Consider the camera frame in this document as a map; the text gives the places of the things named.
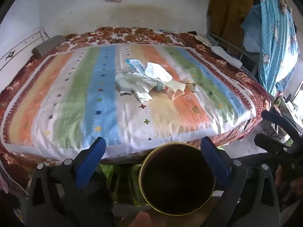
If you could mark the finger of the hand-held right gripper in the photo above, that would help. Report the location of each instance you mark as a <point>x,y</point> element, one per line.
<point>268,114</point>
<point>267,141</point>

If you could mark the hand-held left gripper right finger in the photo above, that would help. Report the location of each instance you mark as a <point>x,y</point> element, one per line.
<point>214,163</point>

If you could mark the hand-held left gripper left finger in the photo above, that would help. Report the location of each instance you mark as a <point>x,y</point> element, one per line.
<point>91,162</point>

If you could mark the brown round bin gold rim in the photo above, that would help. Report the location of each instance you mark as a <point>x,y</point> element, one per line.
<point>177,182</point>

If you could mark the small wrapper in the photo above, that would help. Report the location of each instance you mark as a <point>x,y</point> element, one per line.
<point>194,87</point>

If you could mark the pale green plastic bag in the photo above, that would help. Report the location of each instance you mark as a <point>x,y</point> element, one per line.
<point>132,81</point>

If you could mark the person's right hand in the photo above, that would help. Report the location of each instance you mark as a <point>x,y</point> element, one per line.
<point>296,186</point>

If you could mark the brown floral blanket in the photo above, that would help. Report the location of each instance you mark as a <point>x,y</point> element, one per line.
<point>251,85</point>

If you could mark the green floral cloth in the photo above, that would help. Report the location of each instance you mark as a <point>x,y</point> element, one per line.
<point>123,182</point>

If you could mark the striped colourful bed sheet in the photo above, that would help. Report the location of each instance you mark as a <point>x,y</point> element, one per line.
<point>71,94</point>

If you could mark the white folded cloth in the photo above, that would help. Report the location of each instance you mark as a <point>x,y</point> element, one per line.
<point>224,54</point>

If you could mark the blue dotted curtain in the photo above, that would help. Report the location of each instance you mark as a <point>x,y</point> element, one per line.
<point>272,40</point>

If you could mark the light blue cloth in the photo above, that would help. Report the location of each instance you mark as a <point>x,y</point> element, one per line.
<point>252,21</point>

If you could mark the cream cloth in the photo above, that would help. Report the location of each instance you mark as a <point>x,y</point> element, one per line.
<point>203,40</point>

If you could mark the mustard yellow garment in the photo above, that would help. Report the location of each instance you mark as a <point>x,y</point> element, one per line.
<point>229,9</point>

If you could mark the grey pillow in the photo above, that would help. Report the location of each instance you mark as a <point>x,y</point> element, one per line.
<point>47,46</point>

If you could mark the white headboard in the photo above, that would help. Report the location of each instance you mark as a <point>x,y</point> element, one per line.
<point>21,47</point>

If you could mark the metal bed rail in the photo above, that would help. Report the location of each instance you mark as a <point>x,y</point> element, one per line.
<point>227,43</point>

